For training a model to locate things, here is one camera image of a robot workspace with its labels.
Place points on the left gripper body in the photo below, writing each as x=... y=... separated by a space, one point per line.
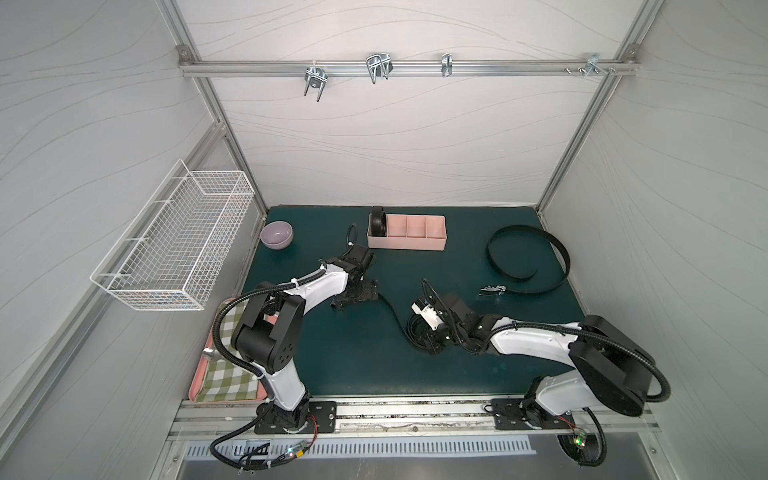
x=358 y=288

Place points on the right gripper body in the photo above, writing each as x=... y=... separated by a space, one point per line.
x=433 y=327

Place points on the pink divided storage box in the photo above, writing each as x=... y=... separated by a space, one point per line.
x=411 y=232

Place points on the long black belt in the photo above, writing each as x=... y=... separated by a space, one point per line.
x=378 y=222

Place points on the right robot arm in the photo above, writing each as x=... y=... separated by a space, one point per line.
x=604 y=366

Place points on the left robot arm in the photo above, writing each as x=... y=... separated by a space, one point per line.
x=259 y=331

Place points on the purple bowl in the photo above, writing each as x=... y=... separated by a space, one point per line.
x=277 y=235

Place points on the white vent strip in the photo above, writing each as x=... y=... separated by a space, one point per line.
x=388 y=447

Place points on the pink tray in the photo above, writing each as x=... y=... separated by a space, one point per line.
x=198 y=384

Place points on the green checked cloth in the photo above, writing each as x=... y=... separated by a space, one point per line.
x=231 y=381

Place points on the metal hook clamp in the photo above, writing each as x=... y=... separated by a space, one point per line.
x=592 y=67
x=315 y=78
x=446 y=65
x=379 y=65

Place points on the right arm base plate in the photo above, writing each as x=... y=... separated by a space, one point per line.
x=510 y=415

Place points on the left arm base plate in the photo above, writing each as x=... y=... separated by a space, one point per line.
x=309 y=416

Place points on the white wire basket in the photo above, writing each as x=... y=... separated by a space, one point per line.
x=170 y=255

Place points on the front aluminium frame rail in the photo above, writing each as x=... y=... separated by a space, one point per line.
x=356 y=417

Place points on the horizontal aluminium rail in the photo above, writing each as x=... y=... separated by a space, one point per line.
x=401 y=68

